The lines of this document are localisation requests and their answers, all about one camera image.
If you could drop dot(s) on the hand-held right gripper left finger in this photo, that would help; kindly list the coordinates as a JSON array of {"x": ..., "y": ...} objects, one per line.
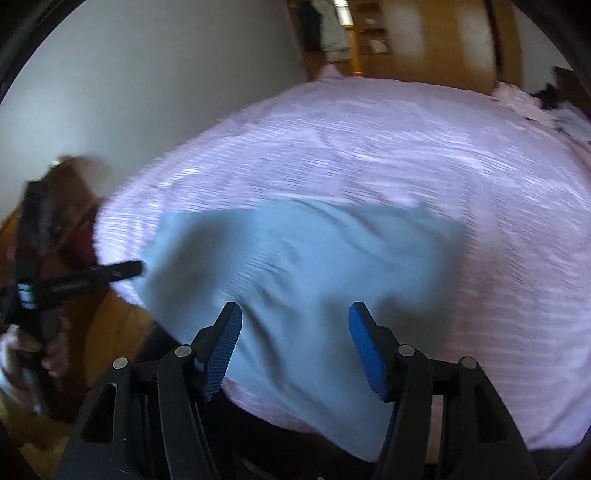
[{"x": 224, "y": 350}]

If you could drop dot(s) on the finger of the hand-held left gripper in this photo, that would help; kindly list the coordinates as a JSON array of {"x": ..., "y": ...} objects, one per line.
[{"x": 101, "y": 276}]

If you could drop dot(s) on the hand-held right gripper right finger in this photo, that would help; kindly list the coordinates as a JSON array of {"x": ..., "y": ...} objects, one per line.
[{"x": 367, "y": 355}]

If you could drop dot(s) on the light blue pants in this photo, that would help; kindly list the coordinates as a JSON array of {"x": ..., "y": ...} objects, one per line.
[{"x": 300, "y": 286}]

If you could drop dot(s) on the person's left hand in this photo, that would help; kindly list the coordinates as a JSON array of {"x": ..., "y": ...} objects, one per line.
[{"x": 57, "y": 355}]

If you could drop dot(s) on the pink checked bed blanket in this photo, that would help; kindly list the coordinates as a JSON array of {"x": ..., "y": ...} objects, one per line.
[{"x": 369, "y": 152}]

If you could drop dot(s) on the white box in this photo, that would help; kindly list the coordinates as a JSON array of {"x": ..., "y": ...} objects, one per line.
[{"x": 378, "y": 46}]

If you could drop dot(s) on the dark clothing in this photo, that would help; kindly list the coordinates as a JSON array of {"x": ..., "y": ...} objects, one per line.
[{"x": 549, "y": 97}]

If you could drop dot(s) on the light grey hanging jacket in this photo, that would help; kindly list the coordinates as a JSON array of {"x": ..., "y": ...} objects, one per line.
[{"x": 334, "y": 37}]

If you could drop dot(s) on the dark hanging jacket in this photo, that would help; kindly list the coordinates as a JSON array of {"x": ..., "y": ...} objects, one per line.
[{"x": 309, "y": 27}]

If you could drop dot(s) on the wooden wardrobe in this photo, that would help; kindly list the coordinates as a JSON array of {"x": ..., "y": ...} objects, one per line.
[{"x": 452, "y": 41}]

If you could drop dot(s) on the dark wooden headboard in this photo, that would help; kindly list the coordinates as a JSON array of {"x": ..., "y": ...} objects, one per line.
[{"x": 570, "y": 81}]

